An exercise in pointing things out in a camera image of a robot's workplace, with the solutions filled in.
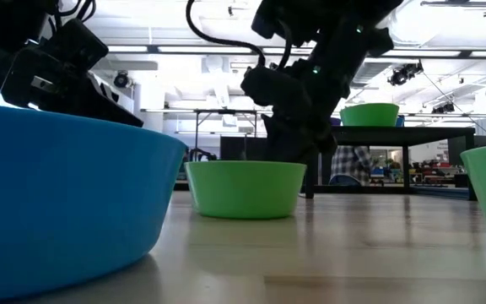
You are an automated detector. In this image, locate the dark blue machine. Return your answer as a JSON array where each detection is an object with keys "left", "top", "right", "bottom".
[{"left": 187, "top": 147, "right": 219, "bottom": 162}]

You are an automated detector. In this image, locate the person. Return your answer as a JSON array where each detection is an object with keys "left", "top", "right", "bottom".
[{"left": 329, "top": 145, "right": 373, "bottom": 187}]

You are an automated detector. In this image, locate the silver ventilation duct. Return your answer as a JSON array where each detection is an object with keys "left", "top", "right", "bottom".
[{"left": 350, "top": 58, "right": 396, "bottom": 88}]

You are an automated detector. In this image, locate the black ceiling dome fixture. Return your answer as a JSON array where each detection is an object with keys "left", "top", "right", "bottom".
[{"left": 114, "top": 70, "right": 131, "bottom": 89}]

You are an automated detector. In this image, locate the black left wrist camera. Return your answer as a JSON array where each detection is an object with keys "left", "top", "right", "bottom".
[{"left": 42, "top": 18, "right": 110, "bottom": 76}]

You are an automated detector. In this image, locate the black folding table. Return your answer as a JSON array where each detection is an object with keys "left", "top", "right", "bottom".
[{"left": 141, "top": 108, "right": 269, "bottom": 164}]

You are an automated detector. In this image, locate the black perforated metal shelf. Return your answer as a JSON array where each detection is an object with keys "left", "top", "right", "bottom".
[{"left": 304, "top": 125, "right": 478, "bottom": 202}]

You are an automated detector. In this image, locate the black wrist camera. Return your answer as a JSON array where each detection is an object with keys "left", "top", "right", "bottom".
[
  {"left": 240, "top": 65, "right": 302, "bottom": 109},
  {"left": 42, "top": 18, "right": 110, "bottom": 76}
]

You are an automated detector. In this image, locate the cluttered workbench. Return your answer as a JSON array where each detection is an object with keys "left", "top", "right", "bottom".
[{"left": 369, "top": 158, "right": 459, "bottom": 187}]

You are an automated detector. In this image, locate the black ceiling spotlight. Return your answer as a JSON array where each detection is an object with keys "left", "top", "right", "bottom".
[
  {"left": 431, "top": 102, "right": 456, "bottom": 115},
  {"left": 388, "top": 61, "right": 424, "bottom": 88}
]

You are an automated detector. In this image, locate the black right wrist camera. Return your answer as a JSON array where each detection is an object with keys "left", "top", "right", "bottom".
[{"left": 240, "top": 65, "right": 302, "bottom": 109}]

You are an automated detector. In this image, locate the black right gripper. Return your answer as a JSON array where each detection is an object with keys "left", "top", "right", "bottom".
[{"left": 265, "top": 58, "right": 351, "bottom": 164}]

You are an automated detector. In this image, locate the black right camera cable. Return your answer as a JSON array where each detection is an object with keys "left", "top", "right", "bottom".
[{"left": 185, "top": 0, "right": 267, "bottom": 68}]

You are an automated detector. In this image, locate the black computer monitor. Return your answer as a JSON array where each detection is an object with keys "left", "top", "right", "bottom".
[{"left": 447, "top": 134, "right": 486, "bottom": 166}]

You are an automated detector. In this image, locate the long ceiling light strip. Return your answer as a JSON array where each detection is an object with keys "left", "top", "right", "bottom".
[{"left": 106, "top": 44, "right": 486, "bottom": 59}]

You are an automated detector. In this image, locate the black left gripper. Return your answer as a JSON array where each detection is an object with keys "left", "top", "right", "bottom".
[{"left": 0, "top": 48, "right": 144, "bottom": 128}]

